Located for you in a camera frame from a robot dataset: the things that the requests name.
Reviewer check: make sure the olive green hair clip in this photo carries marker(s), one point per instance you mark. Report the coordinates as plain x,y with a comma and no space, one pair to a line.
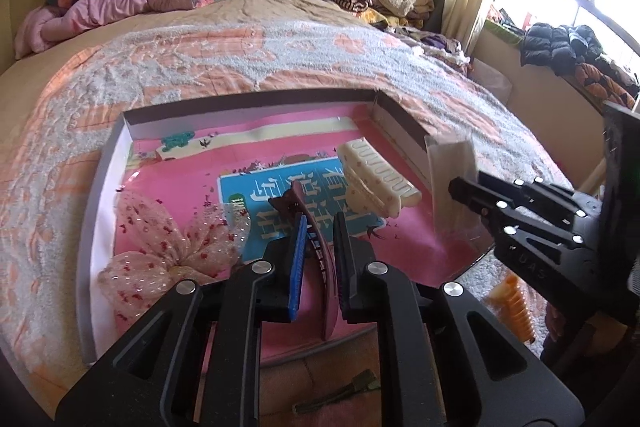
360,382

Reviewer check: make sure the maroon hair clip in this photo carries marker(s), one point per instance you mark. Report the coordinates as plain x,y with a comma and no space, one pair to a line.
327,307

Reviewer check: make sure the person's right hand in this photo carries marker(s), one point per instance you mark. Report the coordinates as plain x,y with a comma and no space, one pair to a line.
555,324

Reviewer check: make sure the pink printed paper lining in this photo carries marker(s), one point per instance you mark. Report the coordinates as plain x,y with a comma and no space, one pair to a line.
200,187

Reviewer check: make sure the cream hair claw clip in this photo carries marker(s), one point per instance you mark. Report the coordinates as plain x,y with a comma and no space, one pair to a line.
370,172

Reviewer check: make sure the green windowsill item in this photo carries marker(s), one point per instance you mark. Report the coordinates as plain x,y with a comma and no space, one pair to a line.
502,29

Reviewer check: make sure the shallow cardboard box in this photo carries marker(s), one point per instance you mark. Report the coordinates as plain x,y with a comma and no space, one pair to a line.
107,187

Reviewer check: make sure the orange and white patterned blanket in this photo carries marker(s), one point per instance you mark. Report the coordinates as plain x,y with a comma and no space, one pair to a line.
250,57

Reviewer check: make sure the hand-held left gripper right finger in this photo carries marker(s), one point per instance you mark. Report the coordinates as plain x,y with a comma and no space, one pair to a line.
344,267

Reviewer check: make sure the sheer dotted mesh bow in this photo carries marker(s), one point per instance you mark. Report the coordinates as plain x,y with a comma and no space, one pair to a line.
150,232

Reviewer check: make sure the clear plastic packet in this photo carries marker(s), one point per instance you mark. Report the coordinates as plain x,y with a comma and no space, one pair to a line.
450,162

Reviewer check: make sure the heap of loose clothes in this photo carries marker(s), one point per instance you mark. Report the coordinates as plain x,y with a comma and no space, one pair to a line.
435,44

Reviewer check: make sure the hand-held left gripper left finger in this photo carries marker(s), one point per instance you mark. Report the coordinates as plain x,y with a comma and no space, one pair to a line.
296,267

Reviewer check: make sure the orange spiral hair clip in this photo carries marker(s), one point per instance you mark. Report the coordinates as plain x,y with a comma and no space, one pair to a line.
517,312

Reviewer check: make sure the black puffer jacket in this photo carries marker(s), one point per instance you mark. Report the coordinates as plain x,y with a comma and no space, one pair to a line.
555,47

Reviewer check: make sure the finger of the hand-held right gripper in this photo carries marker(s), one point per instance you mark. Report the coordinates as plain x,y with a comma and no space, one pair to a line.
470,195
550,196

